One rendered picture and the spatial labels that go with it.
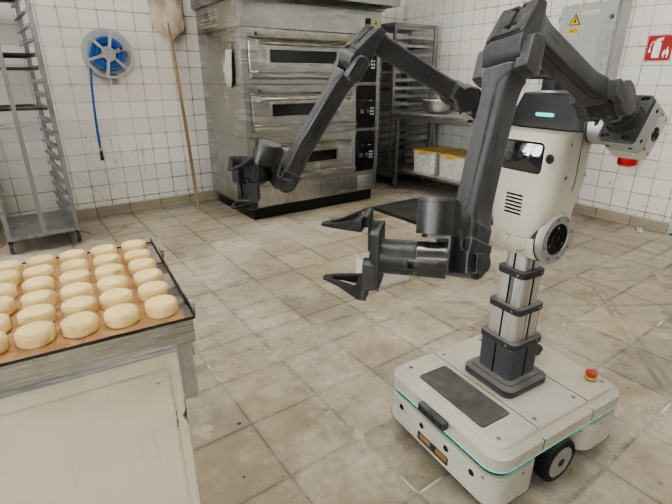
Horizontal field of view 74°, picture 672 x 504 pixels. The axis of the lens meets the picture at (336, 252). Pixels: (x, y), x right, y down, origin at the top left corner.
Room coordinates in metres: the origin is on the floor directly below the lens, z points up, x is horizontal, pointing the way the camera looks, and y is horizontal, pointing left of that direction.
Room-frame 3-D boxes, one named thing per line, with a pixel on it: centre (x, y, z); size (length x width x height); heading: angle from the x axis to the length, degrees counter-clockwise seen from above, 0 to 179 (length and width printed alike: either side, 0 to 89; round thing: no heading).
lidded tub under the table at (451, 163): (4.95, -1.40, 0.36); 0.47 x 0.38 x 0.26; 126
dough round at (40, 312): (0.61, 0.46, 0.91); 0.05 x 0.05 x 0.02
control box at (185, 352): (0.78, 0.33, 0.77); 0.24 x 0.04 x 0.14; 30
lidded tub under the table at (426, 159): (5.27, -1.17, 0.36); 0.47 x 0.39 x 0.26; 124
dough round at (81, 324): (0.58, 0.38, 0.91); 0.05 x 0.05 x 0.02
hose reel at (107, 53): (4.26, 2.00, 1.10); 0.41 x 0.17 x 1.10; 126
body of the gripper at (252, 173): (1.22, 0.23, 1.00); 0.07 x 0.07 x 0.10; 75
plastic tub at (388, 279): (2.73, -0.31, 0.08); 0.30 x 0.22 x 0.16; 116
